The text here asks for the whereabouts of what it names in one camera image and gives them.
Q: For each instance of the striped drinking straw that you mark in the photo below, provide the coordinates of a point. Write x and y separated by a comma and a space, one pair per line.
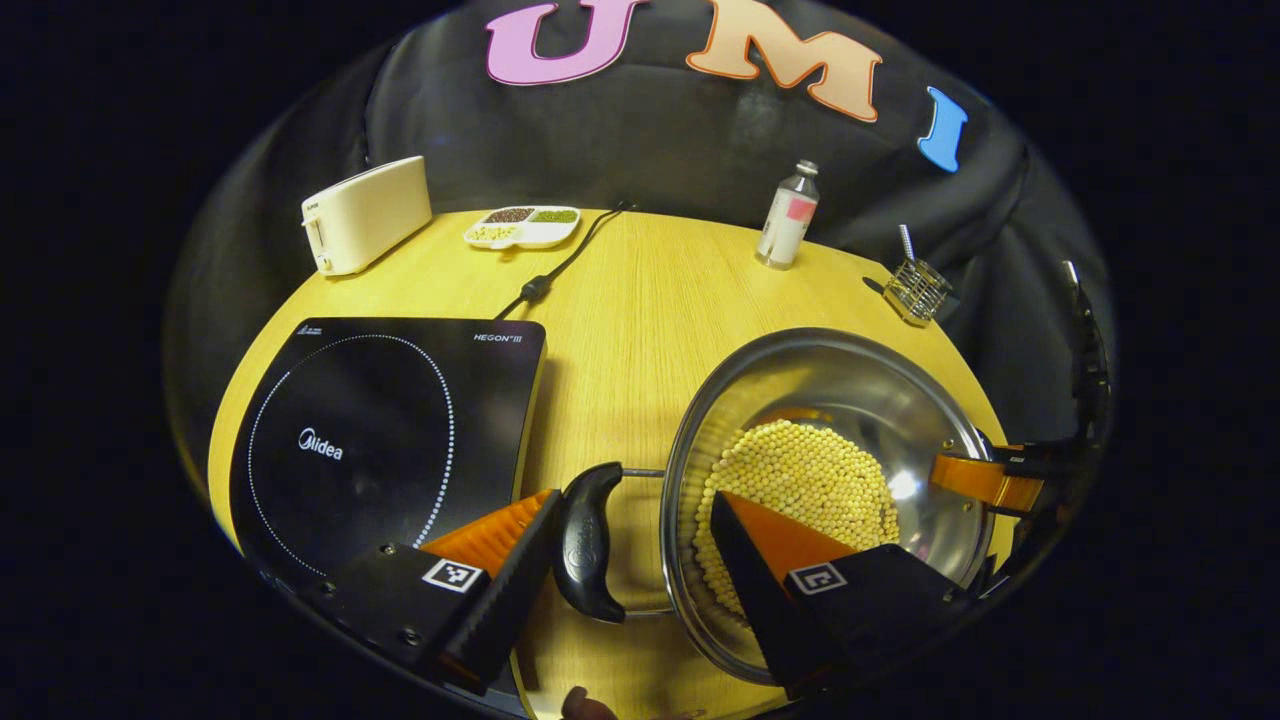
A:
906, 243

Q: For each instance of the clear bottle with pink label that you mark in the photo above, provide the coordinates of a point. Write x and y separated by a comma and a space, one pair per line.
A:
785, 225

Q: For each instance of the black induction cooktop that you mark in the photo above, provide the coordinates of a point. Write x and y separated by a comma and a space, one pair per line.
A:
350, 400

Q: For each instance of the pile of yellow soybeans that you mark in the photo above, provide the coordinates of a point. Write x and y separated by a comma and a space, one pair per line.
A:
800, 470

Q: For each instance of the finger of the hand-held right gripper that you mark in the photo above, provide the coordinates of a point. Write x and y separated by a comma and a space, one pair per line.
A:
985, 482

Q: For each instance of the stainless steel pot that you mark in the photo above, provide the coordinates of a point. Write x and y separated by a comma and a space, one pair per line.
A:
850, 380

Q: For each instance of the white divided bean dish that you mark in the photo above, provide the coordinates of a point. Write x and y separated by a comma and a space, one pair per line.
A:
545, 232

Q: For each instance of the black backdrop cloth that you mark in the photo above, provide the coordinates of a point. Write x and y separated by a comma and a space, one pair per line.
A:
650, 140

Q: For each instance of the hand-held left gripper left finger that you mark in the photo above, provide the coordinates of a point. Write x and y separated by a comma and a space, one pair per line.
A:
500, 610

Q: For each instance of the white toaster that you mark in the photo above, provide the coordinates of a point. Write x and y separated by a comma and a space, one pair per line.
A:
365, 215

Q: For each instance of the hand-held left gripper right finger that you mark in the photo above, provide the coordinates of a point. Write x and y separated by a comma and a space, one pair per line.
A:
760, 590

